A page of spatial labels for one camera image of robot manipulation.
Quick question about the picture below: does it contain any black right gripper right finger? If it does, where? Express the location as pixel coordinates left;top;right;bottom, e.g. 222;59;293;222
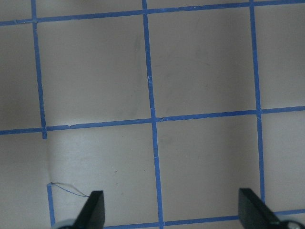
239;188;286;229

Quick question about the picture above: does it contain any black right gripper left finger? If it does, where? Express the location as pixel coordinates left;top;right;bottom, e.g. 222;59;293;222
72;190;105;229

